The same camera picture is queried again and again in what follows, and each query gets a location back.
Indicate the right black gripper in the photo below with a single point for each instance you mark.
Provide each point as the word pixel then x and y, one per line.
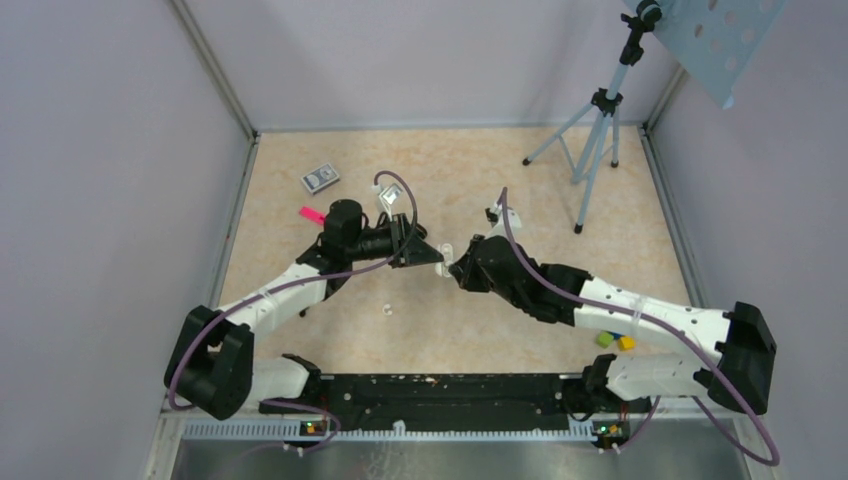
pixel 465 270

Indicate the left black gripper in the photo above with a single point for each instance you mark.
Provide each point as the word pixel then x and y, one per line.
pixel 407 247

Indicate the white earbud charging case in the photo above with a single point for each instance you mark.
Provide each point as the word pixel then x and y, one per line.
pixel 443 267

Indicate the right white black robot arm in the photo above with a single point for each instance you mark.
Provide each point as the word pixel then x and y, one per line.
pixel 727 356

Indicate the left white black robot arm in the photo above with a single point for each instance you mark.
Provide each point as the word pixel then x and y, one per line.
pixel 212 364

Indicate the pink rectangular block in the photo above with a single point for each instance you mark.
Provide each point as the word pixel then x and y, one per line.
pixel 312 215

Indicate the grey playing card box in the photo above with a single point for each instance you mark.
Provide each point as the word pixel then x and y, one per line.
pixel 320 178

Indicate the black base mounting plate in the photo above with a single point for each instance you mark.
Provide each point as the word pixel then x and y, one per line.
pixel 462 402

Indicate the green cube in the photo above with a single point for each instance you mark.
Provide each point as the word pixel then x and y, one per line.
pixel 605 339

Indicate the perforated grey metal plate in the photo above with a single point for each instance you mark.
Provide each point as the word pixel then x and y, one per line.
pixel 713 41

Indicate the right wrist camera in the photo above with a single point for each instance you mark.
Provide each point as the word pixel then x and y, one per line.
pixel 495 216

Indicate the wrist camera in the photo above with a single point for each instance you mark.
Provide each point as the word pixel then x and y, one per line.
pixel 495 216
pixel 389 195

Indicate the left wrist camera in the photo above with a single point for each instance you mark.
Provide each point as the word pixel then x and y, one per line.
pixel 389 195

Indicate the grey camera tripod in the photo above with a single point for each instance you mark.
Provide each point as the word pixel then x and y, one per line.
pixel 604 134

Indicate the white cable duct rail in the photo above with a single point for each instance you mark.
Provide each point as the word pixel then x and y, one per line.
pixel 290 430

